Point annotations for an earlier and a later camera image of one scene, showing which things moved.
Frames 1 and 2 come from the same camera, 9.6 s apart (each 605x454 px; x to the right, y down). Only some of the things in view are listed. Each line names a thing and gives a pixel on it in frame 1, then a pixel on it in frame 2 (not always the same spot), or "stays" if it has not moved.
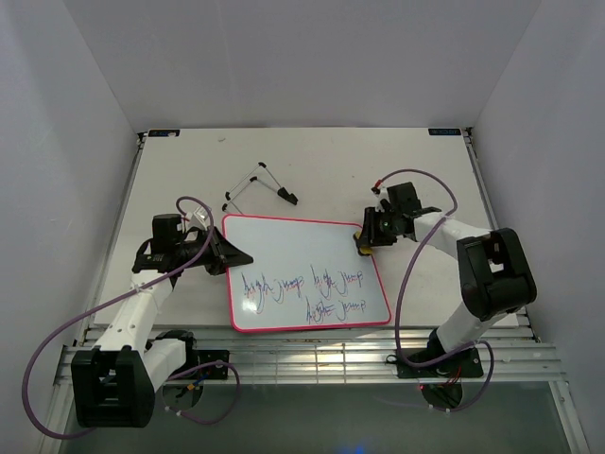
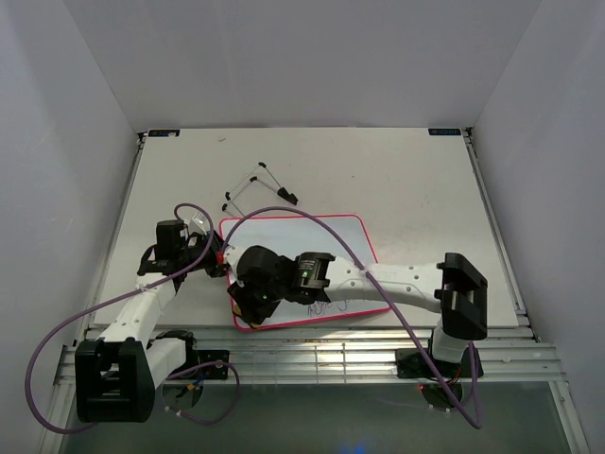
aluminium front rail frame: (331, 357) stays
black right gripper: (369, 232) → (240, 294)
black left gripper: (224, 253) stays
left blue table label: (164, 132) stays
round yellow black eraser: (363, 251) → (237, 311)
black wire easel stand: (267, 180) stays
